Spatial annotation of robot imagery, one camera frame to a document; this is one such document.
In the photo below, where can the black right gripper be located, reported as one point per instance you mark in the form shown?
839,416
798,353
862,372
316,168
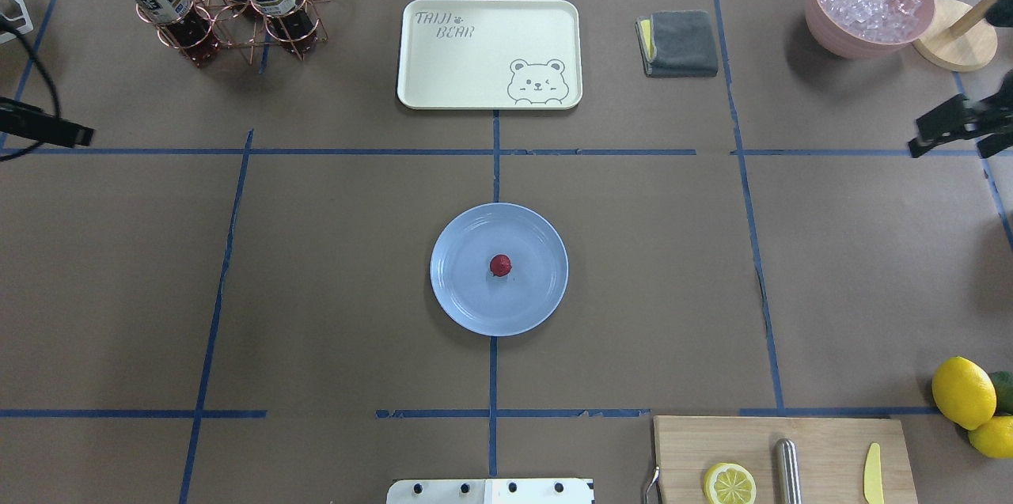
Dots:
950,118

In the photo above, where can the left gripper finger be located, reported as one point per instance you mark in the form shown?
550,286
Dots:
32,123

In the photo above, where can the red strawberry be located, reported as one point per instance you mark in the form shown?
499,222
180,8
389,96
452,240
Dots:
500,265

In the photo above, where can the blue plate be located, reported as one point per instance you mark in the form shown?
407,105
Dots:
499,307

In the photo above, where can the pink bowl with ice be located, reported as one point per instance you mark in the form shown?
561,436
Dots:
867,29

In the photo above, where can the tea bottle left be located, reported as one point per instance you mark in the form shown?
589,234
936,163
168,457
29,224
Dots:
189,30

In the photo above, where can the green avocado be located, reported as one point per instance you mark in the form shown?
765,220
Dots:
1002,382

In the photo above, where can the yellow lemon front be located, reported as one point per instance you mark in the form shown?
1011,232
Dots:
964,393

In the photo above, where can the yellow lemon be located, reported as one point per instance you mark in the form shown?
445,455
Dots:
964,393
994,438

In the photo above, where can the grey yellow cleaning cloth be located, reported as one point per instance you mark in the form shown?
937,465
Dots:
677,44

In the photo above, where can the yellow lemon back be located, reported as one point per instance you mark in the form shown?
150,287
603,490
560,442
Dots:
994,438

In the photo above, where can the wooden cutting board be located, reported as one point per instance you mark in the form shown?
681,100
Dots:
830,456

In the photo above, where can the yellow plastic knife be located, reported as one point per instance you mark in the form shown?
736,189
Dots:
873,489

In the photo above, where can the steel knife sharpener rod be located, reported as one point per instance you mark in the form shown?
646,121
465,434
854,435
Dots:
787,464

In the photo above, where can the lemon half slice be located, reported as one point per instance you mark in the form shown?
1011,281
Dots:
727,482

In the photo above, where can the cream bear tray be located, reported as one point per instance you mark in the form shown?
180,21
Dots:
490,55

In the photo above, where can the white wire cup rack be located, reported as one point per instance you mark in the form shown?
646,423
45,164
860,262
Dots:
15,13

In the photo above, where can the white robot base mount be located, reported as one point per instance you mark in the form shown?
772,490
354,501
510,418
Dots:
492,490

